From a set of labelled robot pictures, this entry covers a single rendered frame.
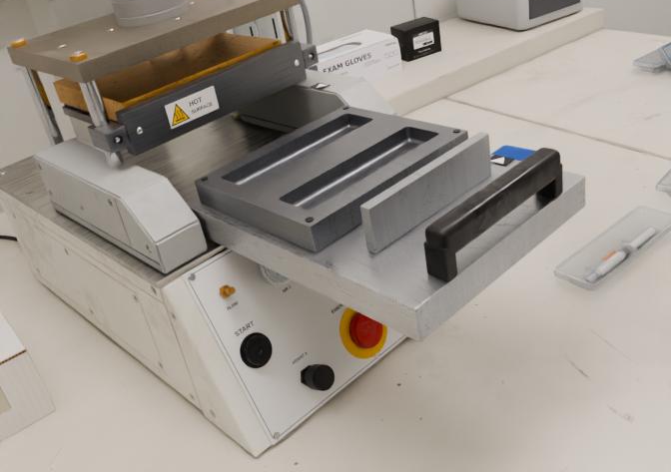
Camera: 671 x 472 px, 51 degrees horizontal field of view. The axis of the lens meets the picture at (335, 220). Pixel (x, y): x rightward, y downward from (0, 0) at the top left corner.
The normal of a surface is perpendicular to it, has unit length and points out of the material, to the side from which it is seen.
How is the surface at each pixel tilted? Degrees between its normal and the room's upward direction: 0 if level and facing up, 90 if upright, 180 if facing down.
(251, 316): 65
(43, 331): 0
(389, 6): 90
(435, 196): 90
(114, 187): 0
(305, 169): 0
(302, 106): 90
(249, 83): 90
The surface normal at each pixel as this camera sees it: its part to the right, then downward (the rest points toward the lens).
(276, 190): -0.17, -0.86
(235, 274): 0.55, -0.13
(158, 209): 0.32, -0.49
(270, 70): 0.68, 0.26
